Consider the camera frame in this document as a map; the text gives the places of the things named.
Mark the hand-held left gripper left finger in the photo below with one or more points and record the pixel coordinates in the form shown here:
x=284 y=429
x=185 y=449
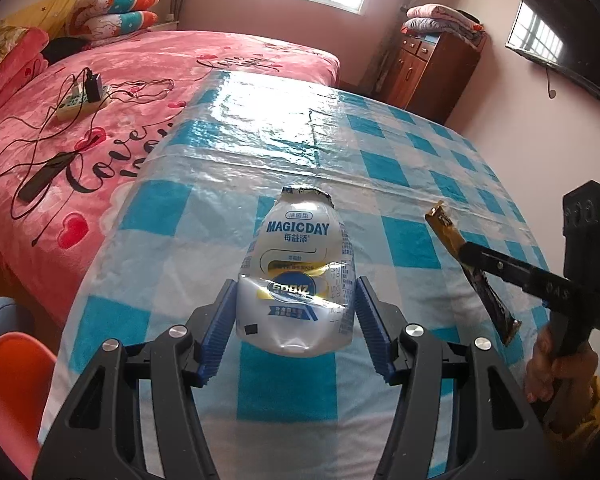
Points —
x=220 y=330

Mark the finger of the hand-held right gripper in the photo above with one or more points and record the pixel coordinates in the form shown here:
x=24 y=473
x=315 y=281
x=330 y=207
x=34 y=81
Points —
x=500 y=262

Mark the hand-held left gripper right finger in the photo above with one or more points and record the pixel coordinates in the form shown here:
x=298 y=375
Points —
x=375 y=330

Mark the black gold coffee stick sachet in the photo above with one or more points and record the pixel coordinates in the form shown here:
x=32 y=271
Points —
x=495 y=305

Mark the white plastic yogurt bottle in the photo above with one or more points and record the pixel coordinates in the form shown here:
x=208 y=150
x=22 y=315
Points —
x=295 y=240

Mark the person's right forearm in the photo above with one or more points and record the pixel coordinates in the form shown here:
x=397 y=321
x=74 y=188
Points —
x=587 y=410

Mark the person's right hand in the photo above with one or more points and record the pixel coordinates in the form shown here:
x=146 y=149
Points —
x=540 y=370

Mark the blue white checkered tablecloth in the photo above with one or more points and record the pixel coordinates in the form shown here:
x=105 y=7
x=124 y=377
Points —
x=415 y=170

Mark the brown wooden cabinet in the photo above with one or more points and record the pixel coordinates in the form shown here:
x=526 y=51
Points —
x=430 y=80

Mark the orange plastic stool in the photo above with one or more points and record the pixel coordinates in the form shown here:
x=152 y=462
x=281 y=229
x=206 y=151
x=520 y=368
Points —
x=15 y=400

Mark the blue plastic container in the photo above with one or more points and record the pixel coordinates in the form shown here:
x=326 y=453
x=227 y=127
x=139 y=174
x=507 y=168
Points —
x=0 y=315

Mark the black smartphone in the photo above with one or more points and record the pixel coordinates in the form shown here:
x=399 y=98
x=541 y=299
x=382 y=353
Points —
x=47 y=176

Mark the grey white folded quilt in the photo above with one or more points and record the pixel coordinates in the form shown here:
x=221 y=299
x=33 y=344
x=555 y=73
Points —
x=445 y=30

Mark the pink folded quilt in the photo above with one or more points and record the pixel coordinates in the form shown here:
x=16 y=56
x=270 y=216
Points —
x=437 y=12

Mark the white power strip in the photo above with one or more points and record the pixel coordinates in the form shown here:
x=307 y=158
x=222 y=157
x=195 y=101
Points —
x=75 y=107

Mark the black charger plug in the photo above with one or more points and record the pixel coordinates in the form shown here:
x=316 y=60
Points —
x=93 y=87

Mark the bed with pink blanket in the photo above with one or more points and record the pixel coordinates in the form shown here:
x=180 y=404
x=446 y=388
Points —
x=180 y=55

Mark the dark cloth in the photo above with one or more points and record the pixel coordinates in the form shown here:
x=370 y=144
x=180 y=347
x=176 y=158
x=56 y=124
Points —
x=65 y=50

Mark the red teal cartoon pillow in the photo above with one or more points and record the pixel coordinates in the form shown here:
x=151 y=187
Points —
x=122 y=25
x=120 y=2

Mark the pink folded blanket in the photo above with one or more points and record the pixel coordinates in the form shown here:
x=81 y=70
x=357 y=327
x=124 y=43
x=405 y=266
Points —
x=22 y=67

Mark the floral cushion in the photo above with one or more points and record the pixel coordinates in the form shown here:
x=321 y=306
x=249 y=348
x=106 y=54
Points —
x=0 y=50

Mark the yellow headboard cover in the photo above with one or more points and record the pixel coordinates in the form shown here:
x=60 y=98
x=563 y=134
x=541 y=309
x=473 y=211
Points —
x=40 y=10

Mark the black wall television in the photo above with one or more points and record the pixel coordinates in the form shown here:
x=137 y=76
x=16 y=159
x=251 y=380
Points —
x=565 y=35

